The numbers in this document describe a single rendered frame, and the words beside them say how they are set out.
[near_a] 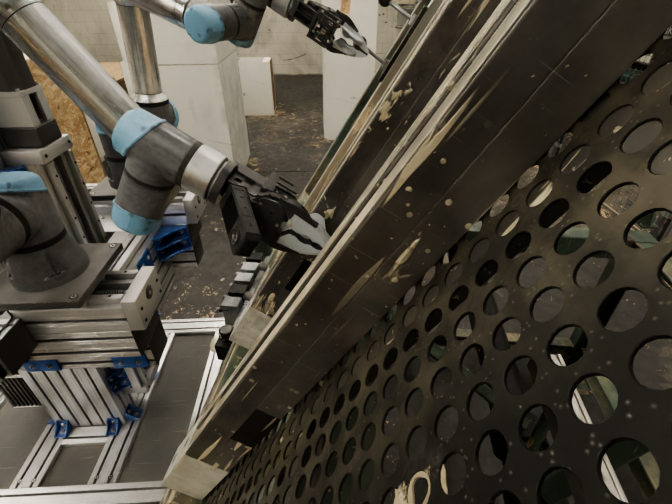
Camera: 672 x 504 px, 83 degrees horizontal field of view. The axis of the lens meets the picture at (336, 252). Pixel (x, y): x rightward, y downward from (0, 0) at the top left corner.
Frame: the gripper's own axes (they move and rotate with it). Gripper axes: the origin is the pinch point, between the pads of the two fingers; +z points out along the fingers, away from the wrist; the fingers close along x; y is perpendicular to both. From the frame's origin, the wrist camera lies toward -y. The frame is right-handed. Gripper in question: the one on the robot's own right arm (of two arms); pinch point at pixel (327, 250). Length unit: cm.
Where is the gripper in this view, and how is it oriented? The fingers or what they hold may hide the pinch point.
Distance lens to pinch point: 61.8
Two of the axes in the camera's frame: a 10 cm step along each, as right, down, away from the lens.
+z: 8.5, 4.8, 2.0
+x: -5.1, 6.7, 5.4
